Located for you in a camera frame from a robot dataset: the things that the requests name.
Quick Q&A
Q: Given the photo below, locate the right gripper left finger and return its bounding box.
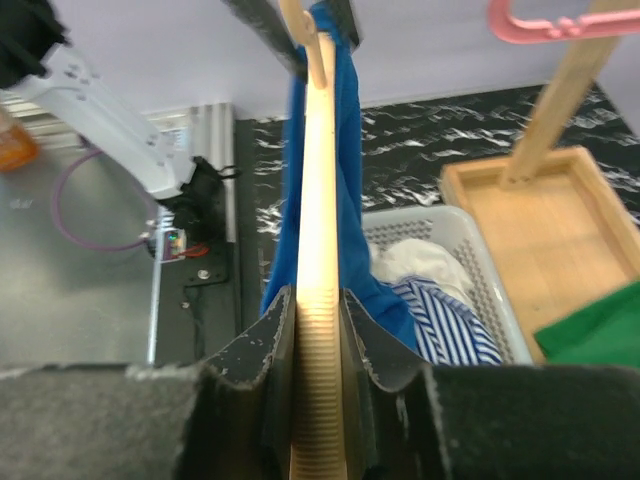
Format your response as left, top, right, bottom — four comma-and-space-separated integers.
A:
1, 287, 295, 479

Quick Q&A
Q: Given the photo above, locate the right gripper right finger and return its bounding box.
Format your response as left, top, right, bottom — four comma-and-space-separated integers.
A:
340, 291, 639, 479

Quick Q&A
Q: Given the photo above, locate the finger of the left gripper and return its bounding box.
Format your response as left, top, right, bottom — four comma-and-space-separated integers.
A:
327, 0, 361, 46
223, 0, 307, 82

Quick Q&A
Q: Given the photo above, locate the wooden hanger with blue top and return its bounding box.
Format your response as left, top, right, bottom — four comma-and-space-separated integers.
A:
280, 1, 347, 479

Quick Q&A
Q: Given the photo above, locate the blue white striped tank top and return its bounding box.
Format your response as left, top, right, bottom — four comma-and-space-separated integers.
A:
389, 275, 503, 366

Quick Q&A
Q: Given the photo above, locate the pink hanger with striped top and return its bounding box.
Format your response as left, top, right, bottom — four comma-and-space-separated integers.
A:
487, 0, 639, 45

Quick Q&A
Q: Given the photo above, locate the green tank top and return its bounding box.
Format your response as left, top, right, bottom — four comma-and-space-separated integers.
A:
534, 281, 639, 368

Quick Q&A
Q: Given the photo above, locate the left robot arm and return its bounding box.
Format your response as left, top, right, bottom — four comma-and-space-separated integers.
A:
1, 1, 360, 243

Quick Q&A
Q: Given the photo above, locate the white perforated plastic basket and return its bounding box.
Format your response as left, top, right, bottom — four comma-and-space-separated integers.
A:
363, 205, 533, 364

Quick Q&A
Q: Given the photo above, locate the wooden clothes rack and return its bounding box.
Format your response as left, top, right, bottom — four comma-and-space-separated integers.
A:
439, 0, 640, 364

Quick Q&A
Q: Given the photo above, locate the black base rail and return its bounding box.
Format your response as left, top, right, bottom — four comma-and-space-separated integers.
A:
146, 103, 261, 364

